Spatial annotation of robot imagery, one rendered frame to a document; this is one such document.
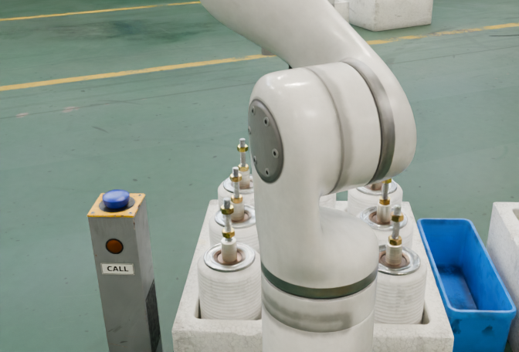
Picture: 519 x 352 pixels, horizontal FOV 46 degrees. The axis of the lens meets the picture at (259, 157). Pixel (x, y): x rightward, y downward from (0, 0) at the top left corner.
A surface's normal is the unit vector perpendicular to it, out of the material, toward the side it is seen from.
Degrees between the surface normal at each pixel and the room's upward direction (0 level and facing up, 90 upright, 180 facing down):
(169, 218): 0
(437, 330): 0
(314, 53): 94
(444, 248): 88
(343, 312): 90
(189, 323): 0
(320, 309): 90
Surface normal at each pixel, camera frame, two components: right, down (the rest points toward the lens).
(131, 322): -0.07, 0.41
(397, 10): 0.42, 0.36
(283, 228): -0.80, 0.30
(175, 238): -0.02, -0.91
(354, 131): 0.37, 0.05
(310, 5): -0.34, -0.24
